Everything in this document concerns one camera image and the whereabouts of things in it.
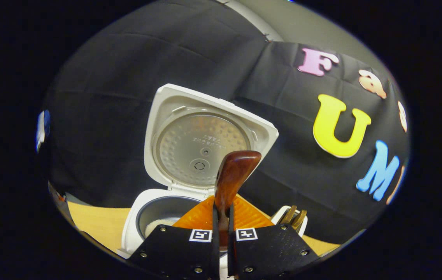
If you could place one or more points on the black backdrop cloth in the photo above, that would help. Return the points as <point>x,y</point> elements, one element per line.
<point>108,77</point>

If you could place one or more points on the brown bread slice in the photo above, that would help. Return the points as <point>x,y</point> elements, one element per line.
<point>299,219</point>
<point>287,216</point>

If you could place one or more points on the white toaster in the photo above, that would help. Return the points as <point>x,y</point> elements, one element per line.
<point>302,229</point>

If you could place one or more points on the white rice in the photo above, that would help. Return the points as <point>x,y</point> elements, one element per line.
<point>158,227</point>

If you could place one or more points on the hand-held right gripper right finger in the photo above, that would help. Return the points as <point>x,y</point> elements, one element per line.
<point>271,252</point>

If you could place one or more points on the brown wooden spoon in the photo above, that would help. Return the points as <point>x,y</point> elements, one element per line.
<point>232,175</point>

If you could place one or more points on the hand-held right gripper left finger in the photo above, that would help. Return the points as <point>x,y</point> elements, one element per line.
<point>174,252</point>

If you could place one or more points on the white rice cooker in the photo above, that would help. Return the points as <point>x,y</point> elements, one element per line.
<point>190,147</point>

